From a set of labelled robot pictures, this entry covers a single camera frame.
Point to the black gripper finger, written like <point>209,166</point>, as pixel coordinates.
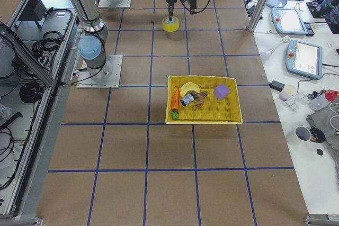
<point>170,12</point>
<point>193,6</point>

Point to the yellow tape roll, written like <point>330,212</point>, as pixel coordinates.
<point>170,25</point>

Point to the blue plate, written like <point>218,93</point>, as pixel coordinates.
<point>276,3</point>

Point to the yellow banana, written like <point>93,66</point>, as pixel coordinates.
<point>189,87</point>

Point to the light bulb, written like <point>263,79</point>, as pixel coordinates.
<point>266,55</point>

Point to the blue tin can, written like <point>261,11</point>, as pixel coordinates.
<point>187,99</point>

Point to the orange toy carrot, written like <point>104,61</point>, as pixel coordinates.
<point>175,100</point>

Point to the purple foam cube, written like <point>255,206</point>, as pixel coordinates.
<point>221,92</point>

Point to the upper teach pendant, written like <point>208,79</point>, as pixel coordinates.
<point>288,21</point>

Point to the teach pendant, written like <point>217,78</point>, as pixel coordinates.
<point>304,59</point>
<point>288,21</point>

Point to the brown toy horse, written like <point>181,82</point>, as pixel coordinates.
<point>200,99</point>

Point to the yellow wicker basket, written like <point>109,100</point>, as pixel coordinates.
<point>213,110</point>

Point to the black power adapter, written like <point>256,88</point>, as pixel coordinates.
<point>275,85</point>

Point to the lower teach pendant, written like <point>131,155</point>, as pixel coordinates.
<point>304,59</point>

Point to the white lavender cup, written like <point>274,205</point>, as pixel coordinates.
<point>287,92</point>

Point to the white mug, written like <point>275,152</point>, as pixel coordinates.
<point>298,136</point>

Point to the grey cloth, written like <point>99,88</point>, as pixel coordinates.
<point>326,120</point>

